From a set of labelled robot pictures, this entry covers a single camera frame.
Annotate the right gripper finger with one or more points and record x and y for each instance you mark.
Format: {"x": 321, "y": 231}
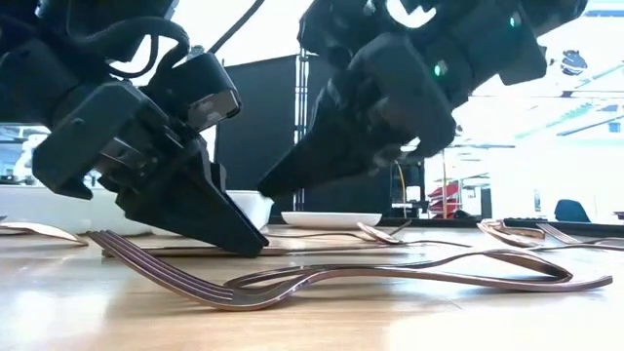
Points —
{"x": 336, "y": 146}

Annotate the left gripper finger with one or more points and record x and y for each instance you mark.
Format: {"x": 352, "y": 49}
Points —
{"x": 195, "y": 205}
{"x": 222, "y": 175}

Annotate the rose gold table knife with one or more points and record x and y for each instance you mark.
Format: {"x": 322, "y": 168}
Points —
{"x": 146, "y": 251}

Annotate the rose gold spoon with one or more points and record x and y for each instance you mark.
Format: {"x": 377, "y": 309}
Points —
{"x": 49, "y": 231}
{"x": 378, "y": 234}
{"x": 487, "y": 224}
{"x": 517, "y": 236}
{"x": 531, "y": 265}

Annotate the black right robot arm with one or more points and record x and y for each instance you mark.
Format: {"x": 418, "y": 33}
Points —
{"x": 487, "y": 39}

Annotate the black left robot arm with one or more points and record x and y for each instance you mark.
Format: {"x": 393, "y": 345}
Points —
{"x": 29, "y": 73}

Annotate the white robot figure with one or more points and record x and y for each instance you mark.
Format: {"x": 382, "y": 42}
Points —
{"x": 22, "y": 168}

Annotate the black folding screen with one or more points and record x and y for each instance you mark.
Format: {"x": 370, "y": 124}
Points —
{"x": 263, "y": 122}

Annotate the white round plate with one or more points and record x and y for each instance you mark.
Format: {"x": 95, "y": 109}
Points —
{"x": 331, "y": 220}

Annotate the black cabinet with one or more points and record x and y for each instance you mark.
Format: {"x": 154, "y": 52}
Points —
{"x": 414, "y": 185}

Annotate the white cutlery organizer tray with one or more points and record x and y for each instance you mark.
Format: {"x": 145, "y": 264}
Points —
{"x": 19, "y": 207}

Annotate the rose gold fork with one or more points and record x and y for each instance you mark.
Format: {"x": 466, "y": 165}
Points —
{"x": 312, "y": 234}
{"x": 244, "y": 301}
{"x": 556, "y": 233}

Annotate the red storage rack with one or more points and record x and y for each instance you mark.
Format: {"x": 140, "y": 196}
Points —
{"x": 446, "y": 192}

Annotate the thin vertical pole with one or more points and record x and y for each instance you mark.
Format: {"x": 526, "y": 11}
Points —
{"x": 444, "y": 195}

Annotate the dark blue office chair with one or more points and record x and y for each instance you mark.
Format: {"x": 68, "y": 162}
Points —
{"x": 570, "y": 212}

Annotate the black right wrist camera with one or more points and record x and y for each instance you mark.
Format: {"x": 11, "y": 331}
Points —
{"x": 336, "y": 34}

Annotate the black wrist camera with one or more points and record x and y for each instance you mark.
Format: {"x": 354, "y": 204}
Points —
{"x": 195, "y": 83}
{"x": 336, "y": 34}

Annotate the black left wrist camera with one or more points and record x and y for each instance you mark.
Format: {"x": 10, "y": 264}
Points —
{"x": 195, "y": 83}

